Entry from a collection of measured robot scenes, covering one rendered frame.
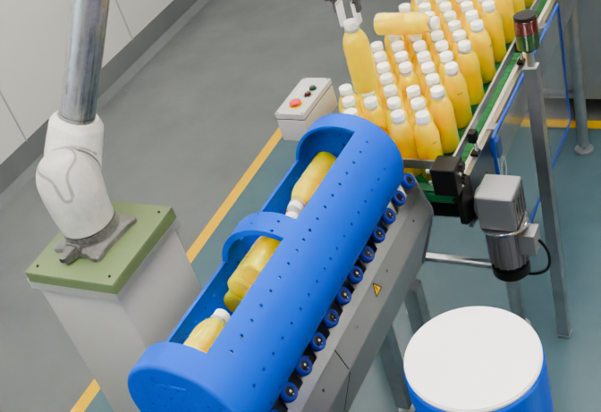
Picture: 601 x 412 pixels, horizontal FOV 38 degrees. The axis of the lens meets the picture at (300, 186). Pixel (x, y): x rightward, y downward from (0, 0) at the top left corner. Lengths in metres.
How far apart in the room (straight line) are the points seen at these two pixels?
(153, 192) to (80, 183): 2.24
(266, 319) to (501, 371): 0.48
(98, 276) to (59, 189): 0.25
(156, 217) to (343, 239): 0.66
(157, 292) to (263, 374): 0.81
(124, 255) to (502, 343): 1.06
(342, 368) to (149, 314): 0.65
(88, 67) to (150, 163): 2.44
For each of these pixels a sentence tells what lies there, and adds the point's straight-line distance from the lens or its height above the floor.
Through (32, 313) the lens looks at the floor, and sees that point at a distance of 4.19.
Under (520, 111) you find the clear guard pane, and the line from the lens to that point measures 2.79.
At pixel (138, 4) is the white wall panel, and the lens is 6.06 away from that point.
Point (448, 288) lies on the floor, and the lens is 3.46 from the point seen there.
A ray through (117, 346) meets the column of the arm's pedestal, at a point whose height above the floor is 0.75.
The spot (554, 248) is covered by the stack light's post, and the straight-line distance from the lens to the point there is 2.92.
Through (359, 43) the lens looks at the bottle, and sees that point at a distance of 2.32.
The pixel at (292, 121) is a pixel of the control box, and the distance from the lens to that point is 2.60.
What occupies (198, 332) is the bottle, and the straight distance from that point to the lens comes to 1.89.
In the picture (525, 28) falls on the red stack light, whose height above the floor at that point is 1.24.
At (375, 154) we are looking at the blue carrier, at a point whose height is 1.17.
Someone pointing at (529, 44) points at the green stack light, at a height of 1.18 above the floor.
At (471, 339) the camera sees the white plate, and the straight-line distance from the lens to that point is 1.84.
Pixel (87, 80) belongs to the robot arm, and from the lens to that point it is 2.43.
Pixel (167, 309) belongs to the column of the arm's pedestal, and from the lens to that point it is 2.56.
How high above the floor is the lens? 2.39
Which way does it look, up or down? 35 degrees down
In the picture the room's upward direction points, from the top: 18 degrees counter-clockwise
